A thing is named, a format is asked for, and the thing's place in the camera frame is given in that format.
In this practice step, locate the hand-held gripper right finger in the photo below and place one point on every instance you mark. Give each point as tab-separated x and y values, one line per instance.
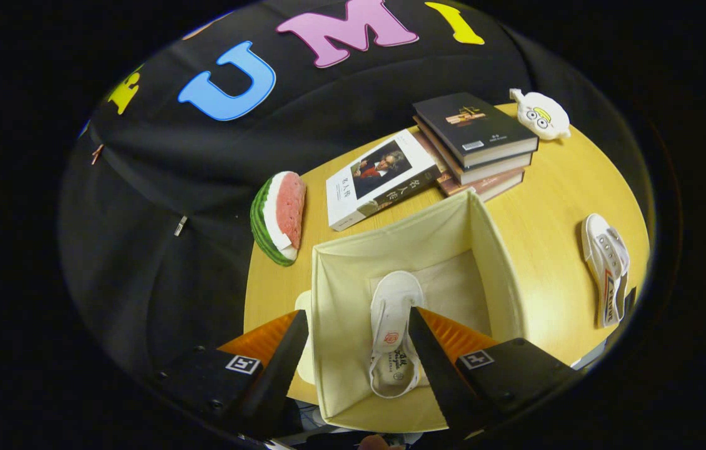
437	375

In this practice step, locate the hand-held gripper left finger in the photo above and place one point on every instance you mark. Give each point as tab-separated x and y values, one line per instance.
274	375

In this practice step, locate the white shoe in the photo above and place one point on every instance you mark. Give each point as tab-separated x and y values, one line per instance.
606	262
390	312

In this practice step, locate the beige fabric storage box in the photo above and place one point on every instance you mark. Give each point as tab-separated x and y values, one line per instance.
346	294

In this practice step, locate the watermelon slice toy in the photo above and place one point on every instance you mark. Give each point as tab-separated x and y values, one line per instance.
281	215

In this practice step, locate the black backdrop cloth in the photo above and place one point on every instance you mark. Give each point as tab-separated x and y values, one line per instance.
159	250

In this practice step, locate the silver metal clip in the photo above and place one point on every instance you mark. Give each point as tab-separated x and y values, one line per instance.
181	225

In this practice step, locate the reddish brown book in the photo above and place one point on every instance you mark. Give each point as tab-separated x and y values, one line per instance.
490	186

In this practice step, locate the white portrait cover book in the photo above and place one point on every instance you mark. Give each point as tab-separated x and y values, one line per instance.
378	178

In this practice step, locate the dark brown book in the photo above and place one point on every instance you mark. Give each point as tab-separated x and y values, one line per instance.
496	172

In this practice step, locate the black cover book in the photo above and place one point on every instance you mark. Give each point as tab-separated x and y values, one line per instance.
471	128

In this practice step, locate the white plush toy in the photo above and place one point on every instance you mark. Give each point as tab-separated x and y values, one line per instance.
540	115

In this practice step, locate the copper clip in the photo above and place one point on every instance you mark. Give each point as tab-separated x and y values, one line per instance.
97	153

